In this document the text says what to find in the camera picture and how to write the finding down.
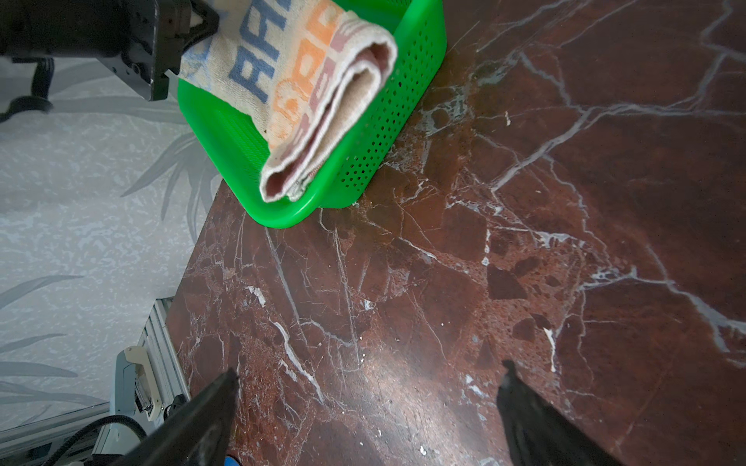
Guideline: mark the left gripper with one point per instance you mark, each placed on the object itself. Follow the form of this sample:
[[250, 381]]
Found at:
[[139, 41]]

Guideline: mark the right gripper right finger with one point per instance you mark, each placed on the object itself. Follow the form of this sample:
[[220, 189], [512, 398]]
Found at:
[[538, 434]]

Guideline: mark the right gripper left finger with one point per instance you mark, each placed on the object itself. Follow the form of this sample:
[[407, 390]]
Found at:
[[197, 434]]

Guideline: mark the green plastic basket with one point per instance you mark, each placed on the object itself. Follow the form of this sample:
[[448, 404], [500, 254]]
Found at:
[[238, 150]]

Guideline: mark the grey flat device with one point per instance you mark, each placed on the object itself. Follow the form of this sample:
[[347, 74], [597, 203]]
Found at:
[[141, 391]]

